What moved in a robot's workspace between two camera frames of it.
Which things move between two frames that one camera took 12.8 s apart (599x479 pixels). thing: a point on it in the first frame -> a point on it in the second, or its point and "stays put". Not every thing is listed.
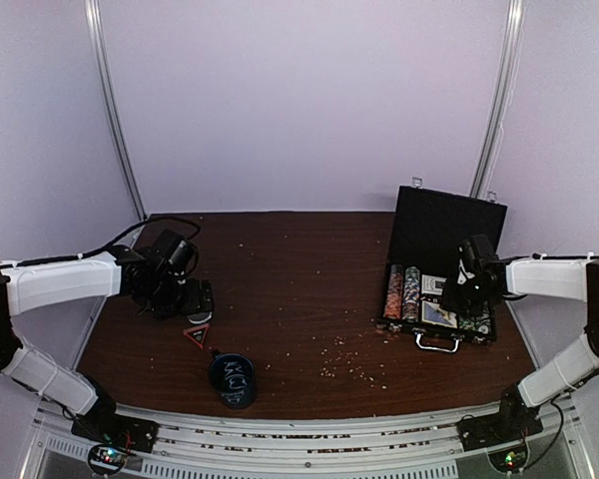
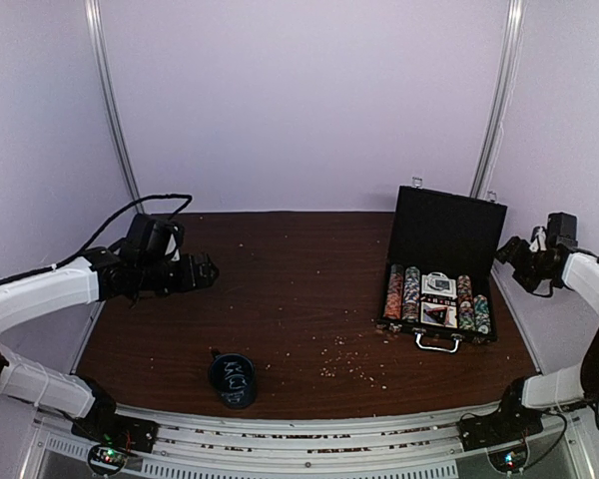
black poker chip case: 429,228 stays put
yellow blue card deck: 437,314 stays put
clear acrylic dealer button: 200,316 -> 438,280
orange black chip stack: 393,307 stays put
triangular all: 198,333 -> 439,313
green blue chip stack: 411,294 stays put
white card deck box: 432,284 stays put
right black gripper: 449,302 -> 511,251
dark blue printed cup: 233,377 stays put
